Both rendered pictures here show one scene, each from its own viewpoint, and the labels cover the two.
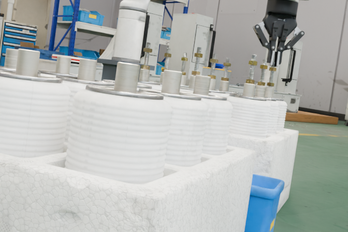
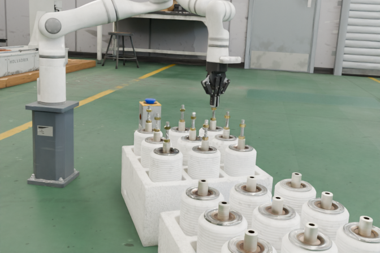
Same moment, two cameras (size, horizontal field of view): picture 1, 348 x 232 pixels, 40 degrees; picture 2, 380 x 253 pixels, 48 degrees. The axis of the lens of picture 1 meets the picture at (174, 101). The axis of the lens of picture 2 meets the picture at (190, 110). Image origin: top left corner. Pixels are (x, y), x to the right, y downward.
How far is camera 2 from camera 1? 85 cm
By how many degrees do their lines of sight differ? 40
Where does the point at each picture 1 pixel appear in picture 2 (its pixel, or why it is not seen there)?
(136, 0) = (57, 48)
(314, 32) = not seen: outside the picture
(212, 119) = not seen: hidden behind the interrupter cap
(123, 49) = (55, 95)
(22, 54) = (315, 230)
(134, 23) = (61, 70)
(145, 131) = not seen: outside the picture
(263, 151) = (267, 183)
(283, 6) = (223, 67)
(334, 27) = not seen: outside the picture
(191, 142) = not seen: hidden behind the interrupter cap
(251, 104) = (252, 155)
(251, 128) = (252, 169)
